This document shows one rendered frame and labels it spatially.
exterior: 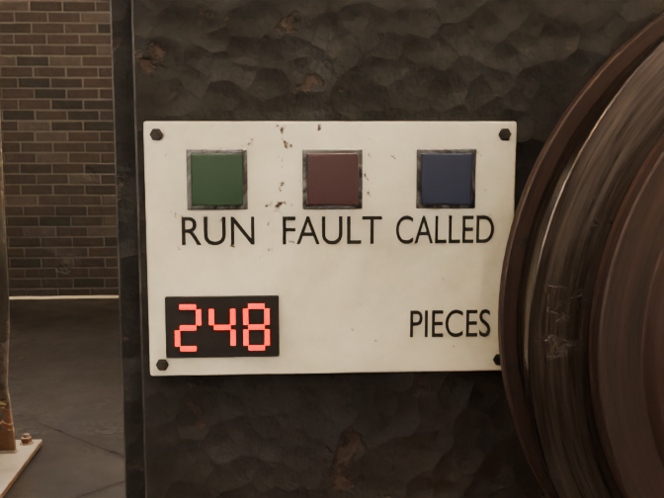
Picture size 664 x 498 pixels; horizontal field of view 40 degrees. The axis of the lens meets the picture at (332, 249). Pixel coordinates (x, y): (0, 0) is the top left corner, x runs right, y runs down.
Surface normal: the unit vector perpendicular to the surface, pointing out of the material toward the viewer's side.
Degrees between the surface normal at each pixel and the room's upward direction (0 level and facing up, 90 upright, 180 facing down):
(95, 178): 90
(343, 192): 90
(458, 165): 90
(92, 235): 90
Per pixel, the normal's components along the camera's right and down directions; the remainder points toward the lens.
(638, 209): 0.06, 0.14
